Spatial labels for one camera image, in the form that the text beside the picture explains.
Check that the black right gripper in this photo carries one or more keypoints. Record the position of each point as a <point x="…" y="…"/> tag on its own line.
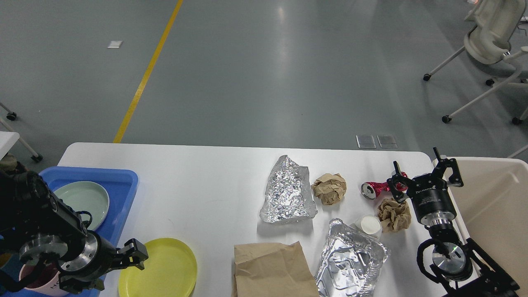
<point x="434" y="200"/>

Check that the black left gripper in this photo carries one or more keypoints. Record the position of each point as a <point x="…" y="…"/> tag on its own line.
<point x="96" y="260"/>

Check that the pink mug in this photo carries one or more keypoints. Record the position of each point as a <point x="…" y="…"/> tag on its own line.
<point x="47" y="283"/>

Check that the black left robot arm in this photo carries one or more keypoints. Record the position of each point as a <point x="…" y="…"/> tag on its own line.
<point x="43" y="230"/>

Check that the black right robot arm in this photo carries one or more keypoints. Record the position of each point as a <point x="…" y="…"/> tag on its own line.
<point x="463" y="269"/>

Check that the crumpled brown paper wad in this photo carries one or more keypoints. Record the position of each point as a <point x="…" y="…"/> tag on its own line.
<point x="393" y="216"/>

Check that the yellow plate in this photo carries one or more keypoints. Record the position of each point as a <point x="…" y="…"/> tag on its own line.
<point x="170" y="271"/>

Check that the floor outlet plate right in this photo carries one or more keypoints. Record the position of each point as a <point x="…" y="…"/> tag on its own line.
<point x="387" y="141"/>

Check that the floor outlet plate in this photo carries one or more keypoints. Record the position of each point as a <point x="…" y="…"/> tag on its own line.
<point x="366" y="142"/>
<point x="387" y="141"/>

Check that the crushed red can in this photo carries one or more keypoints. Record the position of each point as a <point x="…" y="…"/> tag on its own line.
<point x="371" y="190"/>

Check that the beige plastic bin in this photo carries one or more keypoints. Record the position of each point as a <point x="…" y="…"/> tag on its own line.
<point x="494" y="206"/>

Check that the white paper cup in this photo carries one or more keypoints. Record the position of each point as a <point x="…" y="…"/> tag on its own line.
<point x="370" y="225"/>

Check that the floor outlet plate left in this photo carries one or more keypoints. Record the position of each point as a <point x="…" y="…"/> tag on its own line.
<point x="366" y="142"/>

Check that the pale green plate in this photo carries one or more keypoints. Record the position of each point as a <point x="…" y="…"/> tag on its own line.
<point x="86" y="196"/>

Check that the blue plastic tray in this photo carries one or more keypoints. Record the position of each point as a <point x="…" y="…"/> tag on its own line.
<point x="121" y="186"/>

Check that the crumpled brown paper ball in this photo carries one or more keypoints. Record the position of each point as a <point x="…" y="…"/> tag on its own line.
<point x="330" y="188"/>

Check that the aluminium foil tray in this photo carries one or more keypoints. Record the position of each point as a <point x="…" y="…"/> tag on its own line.
<point x="351" y="262"/>

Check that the crumpled aluminium foil sheet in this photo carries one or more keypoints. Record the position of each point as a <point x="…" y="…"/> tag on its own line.
<point x="288" y="197"/>

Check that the person in khaki trousers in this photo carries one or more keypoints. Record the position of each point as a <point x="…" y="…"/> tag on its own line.
<point x="11" y="165"/>

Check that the white office chair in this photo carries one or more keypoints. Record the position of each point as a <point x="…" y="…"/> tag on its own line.
<point x="488" y="43"/>

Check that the brown paper bag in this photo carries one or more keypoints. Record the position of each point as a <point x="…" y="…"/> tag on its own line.
<point x="272" y="270"/>

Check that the white side table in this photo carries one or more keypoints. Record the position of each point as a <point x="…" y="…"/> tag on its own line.
<point x="10" y="137"/>

